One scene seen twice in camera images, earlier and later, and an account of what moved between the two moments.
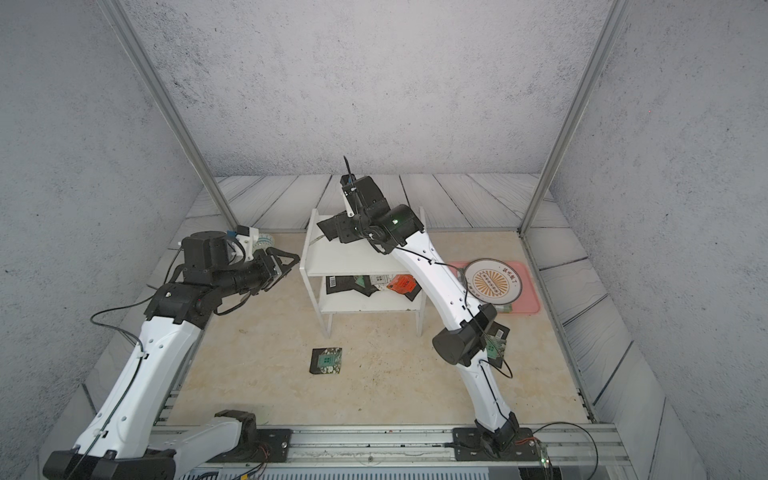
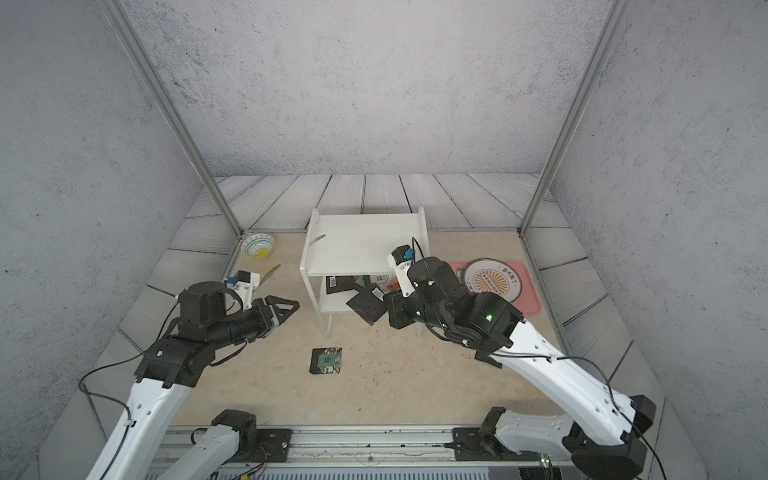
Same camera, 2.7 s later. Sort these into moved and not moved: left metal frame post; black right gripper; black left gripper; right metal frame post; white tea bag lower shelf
Moved: black left gripper; black right gripper
Not moved: white tea bag lower shelf; left metal frame post; right metal frame post
